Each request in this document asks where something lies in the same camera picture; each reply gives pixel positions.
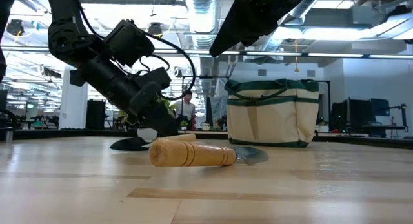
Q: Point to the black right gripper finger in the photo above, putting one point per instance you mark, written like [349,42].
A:
[251,17]

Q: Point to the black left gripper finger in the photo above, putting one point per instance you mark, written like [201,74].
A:
[161,120]

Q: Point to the cream green canvas gardening bag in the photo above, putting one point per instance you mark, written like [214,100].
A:
[271,120]

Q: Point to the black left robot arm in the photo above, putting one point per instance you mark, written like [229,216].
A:
[64,40]

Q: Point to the green plant in white pot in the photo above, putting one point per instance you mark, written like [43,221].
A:
[146,133]

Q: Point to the person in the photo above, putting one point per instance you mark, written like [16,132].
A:
[186,109]

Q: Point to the black tall cabinet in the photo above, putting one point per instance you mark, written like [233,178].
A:
[95,114]

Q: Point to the white square pillar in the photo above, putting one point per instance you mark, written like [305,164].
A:
[72,114]

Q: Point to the black curved bar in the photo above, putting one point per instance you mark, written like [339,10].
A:
[13,117]

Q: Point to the black ceiling fixture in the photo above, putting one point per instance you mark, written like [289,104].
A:
[15,27]

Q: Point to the small white pot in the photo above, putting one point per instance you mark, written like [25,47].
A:
[324,129]

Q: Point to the black computer monitor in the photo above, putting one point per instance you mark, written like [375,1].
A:
[355,114]

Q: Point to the black table frame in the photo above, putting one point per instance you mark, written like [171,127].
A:
[64,133]

